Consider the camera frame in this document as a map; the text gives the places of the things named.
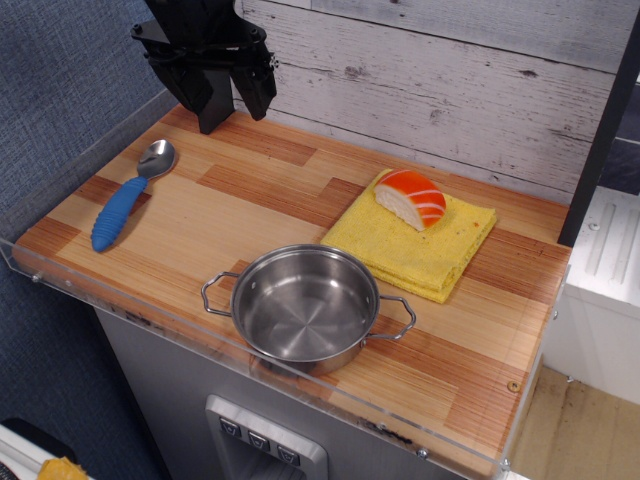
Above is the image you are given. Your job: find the white ridged appliance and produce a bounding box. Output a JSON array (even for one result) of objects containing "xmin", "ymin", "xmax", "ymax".
[{"xmin": 542, "ymin": 187, "xmax": 639, "ymax": 404}]

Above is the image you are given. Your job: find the yellow folded cloth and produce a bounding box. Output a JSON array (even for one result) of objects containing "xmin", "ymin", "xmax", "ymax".
[{"xmin": 321, "ymin": 169, "xmax": 497, "ymax": 304}]

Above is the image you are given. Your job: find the stainless steel pot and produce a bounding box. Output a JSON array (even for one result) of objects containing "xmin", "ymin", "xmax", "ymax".
[{"xmin": 224, "ymin": 244, "xmax": 386, "ymax": 376}]

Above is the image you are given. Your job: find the salmon nigiri sushi toy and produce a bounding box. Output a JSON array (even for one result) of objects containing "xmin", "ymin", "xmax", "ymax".
[{"xmin": 374, "ymin": 170, "xmax": 447, "ymax": 231}]

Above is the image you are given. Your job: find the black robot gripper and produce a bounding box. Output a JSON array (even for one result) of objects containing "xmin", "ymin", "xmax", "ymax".
[{"xmin": 131, "ymin": 1, "xmax": 277, "ymax": 121}]

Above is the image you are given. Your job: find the black right vertical post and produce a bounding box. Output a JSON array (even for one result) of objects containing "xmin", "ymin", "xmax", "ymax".
[{"xmin": 557, "ymin": 13, "xmax": 639, "ymax": 247}]

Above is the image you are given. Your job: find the blue handled metal spoon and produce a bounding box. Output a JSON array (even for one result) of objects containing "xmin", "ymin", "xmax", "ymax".
[{"xmin": 91, "ymin": 139, "xmax": 176, "ymax": 252}]

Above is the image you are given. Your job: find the yellow object at corner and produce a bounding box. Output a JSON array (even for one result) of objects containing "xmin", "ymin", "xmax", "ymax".
[{"xmin": 36, "ymin": 457, "xmax": 89, "ymax": 480}]

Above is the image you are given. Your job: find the clear acrylic table guard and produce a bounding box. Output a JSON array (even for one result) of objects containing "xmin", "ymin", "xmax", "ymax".
[{"xmin": 1, "ymin": 106, "xmax": 569, "ymax": 479}]

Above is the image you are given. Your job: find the grey cabinet with buttons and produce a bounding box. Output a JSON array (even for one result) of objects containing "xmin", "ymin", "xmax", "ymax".
[{"xmin": 97, "ymin": 310, "xmax": 457, "ymax": 479}]

